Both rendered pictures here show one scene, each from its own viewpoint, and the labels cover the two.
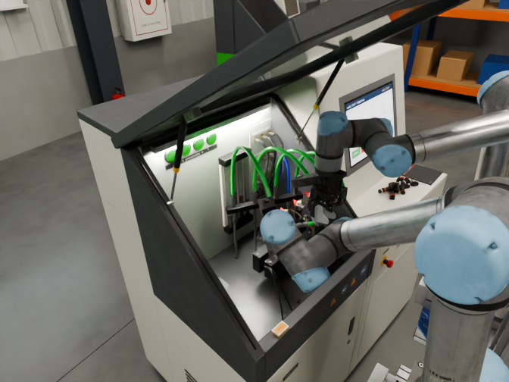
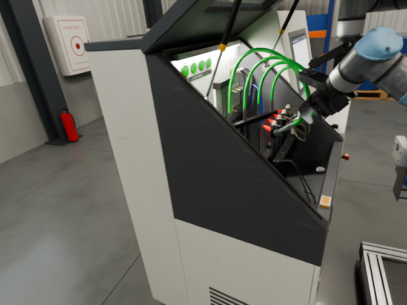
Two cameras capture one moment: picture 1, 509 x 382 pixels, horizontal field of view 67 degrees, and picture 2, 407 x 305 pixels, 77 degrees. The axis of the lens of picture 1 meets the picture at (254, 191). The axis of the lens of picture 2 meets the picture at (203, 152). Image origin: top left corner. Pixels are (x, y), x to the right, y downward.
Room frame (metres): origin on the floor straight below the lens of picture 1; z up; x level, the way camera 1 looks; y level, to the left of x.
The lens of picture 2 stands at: (0.20, 0.46, 1.52)
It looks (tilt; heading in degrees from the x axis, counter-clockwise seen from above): 26 degrees down; 347
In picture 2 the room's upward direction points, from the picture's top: 6 degrees counter-clockwise
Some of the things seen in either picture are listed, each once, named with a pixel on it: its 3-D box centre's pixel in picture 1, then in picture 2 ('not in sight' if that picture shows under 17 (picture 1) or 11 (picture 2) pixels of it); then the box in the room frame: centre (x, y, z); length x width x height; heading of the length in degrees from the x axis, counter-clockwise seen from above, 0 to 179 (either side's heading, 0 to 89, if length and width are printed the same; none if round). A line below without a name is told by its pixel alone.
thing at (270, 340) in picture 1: (319, 306); (329, 187); (0.93, -0.23, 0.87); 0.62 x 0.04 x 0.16; 135
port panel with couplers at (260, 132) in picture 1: (263, 157); (237, 89); (1.45, -0.04, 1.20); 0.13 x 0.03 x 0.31; 135
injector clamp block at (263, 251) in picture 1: (290, 252); (279, 158); (1.18, -0.14, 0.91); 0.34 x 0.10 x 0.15; 135
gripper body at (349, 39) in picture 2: (328, 186); (348, 56); (0.92, -0.21, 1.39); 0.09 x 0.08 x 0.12; 45
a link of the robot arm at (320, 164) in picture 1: (329, 160); (349, 28); (0.92, -0.21, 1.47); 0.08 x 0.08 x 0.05
